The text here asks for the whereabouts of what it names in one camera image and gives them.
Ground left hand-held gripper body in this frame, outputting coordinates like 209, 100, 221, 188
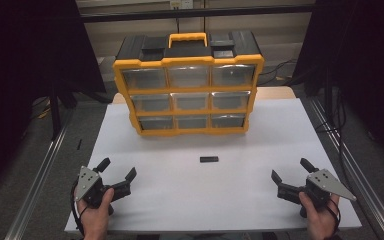
74, 165, 132, 214

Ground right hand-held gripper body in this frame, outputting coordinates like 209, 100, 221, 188
277, 168, 358, 219

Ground clear plastic pulled drawer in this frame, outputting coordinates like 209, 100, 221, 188
130, 93, 172, 113

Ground yellow black drawer organizer cabinet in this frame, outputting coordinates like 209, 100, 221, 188
112, 30, 265, 137

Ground person's left hand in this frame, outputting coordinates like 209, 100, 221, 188
76, 188, 116, 240

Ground person's right hand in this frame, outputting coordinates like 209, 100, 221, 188
298, 192, 341, 240

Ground white table sheet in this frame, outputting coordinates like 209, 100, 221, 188
64, 98, 363, 234

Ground black metal stand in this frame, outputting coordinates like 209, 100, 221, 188
48, 83, 63, 141

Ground set of clear organizer drawers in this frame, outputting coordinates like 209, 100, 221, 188
122, 64, 257, 131

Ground black curtain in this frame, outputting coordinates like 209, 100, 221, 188
0, 0, 107, 201
293, 0, 384, 171

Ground black horizontal bar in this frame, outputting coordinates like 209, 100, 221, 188
79, 3, 316, 24

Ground right hand-held gripper cable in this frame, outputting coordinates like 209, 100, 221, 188
326, 198, 342, 234

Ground aluminium frame rail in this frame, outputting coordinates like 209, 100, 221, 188
308, 98, 384, 240
4, 109, 78, 240

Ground black cable bundle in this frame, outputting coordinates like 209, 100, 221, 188
314, 89, 348, 188

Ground black floor cable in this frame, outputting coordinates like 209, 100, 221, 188
258, 59, 298, 86

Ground white wall outlet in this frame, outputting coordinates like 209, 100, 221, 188
169, 0, 194, 10

